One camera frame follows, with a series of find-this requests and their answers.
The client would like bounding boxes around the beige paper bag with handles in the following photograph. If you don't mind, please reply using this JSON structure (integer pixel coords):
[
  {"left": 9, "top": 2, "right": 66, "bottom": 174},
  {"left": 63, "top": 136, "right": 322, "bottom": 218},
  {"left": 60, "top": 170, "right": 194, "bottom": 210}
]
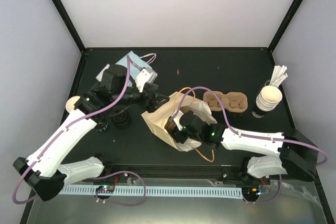
[{"left": 142, "top": 87, "right": 218, "bottom": 163}]

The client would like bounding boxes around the brown cardboard cup carrier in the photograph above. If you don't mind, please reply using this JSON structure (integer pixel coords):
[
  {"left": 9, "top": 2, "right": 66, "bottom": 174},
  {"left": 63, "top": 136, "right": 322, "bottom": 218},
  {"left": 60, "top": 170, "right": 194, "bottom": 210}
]
[{"left": 203, "top": 91, "right": 248, "bottom": 113}]

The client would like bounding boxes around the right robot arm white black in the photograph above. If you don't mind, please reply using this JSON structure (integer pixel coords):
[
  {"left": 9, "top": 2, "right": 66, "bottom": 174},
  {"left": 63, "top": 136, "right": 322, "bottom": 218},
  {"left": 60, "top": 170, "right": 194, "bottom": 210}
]
[{"left": 167, "top": 110, "right": 318, "bottom": 184}]

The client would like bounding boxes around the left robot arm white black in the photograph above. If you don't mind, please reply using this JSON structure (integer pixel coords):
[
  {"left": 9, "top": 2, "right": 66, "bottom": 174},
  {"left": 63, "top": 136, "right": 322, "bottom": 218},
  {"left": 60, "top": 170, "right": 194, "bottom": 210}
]
[{"left": 13, "top": 65, "right": 169, "bottom": 201}]

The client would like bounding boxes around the stack of black cup lids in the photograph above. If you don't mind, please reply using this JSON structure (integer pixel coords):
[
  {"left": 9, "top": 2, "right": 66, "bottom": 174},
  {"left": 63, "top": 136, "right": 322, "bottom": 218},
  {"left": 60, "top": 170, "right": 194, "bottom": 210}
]
[{"left": 110, "top": 111, "right": 131, "bottom": 129}]

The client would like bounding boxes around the white cup stack left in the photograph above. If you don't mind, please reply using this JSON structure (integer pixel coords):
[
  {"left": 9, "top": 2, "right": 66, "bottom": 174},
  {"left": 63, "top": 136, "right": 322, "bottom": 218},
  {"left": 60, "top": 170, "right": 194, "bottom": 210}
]
[{"left": 65, "top": 96, "right": 80, "bottom": 113}]

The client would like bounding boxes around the stack of white paper cups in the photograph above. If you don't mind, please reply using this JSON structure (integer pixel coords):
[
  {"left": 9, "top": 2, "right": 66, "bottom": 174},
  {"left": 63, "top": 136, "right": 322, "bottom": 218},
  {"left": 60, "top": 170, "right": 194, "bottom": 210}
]
[{"left": 252, "top": 85, "right": 283, "bottom": 119}]

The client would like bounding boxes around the right controller circuit board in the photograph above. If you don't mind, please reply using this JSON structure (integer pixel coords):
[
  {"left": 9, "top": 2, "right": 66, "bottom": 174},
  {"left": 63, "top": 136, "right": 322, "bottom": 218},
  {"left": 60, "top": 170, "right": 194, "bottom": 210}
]
[{"left": 241, "top": 187, "right": 269, "bottom": 196}]

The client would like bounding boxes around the controller circuit board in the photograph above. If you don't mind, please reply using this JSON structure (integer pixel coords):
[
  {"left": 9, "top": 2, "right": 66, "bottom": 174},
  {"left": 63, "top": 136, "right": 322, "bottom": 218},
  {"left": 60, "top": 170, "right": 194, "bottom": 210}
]
[
  {"left": 96, "top": 185, "right": 115, "bottom": 194},
  {"left": 241, "top": 187, "right": 269, "bottom": 196}
]

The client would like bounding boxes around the left controller circuit board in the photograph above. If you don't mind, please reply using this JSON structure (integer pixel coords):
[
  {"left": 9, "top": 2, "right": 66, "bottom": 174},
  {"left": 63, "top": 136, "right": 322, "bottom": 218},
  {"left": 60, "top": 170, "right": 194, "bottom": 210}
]
[{"left": 96, "top": 185, "right": 115, "bottom": 194}]

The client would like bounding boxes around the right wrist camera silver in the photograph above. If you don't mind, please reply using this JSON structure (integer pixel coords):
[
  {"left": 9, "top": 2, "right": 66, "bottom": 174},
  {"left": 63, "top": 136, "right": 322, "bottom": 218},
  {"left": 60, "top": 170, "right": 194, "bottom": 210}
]
[{"left": 169, "top": 110, "right": 184, "bottom": 131}]

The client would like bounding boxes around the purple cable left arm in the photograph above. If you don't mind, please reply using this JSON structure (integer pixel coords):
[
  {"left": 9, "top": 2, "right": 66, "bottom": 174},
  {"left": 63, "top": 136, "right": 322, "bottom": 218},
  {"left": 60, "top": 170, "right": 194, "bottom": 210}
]
[{"left": 12, "top": 55, "right": 144, "bottom": 205}]

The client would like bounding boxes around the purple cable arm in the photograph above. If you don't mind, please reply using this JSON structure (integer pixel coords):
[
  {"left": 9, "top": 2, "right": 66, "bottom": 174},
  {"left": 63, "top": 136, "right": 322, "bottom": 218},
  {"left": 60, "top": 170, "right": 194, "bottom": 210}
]
[
  {"left": 172, "top": 86, "right": 329, "bottom": 167},
  {"left": 12, "top": 55, "right": 144, "bottom": 205}
]

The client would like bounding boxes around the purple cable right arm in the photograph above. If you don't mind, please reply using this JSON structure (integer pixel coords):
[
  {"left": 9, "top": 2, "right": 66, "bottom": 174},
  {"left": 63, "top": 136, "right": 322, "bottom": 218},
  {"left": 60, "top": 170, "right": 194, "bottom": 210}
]
[{"left": 172, "top": 86, "right": 329, "bottom": 167}]

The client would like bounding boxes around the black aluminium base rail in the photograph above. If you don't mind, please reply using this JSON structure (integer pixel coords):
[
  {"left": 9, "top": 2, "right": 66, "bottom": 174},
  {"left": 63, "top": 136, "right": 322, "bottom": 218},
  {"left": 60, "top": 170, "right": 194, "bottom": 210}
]
[{"left": 81, "top": 165, "right": 271, "bottom": 183}]

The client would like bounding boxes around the light blue slotted cable duct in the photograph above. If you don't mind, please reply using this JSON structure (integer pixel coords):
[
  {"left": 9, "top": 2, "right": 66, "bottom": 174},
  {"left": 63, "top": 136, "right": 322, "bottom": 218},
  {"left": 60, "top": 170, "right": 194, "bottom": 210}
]
[{"left": 60, "top": 185, "right": 243, "bottom": 199}]

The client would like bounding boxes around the left black frame post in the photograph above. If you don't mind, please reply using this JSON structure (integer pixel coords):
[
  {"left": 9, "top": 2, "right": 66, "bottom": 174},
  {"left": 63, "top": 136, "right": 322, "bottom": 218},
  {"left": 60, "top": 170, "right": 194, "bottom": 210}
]
[{"left": 51, "top": 0, "right": 86, "bottom": 53}]

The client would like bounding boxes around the black frame post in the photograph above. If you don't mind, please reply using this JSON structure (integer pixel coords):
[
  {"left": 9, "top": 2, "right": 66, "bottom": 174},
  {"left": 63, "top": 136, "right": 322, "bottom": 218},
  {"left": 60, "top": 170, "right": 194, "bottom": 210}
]
[
  {"left": 268, "top": 0, "right": 304, "bottom": 53},
  {"left": 51, "top": 0, "right": 86, "bottom": 53}
]

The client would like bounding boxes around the right black frame post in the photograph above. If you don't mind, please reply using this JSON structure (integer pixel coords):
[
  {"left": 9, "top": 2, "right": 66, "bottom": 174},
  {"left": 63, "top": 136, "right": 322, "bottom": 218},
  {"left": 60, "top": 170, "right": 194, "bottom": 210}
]
[{"left": 268, "top": 0, "right": 304, "bottom": 53}]

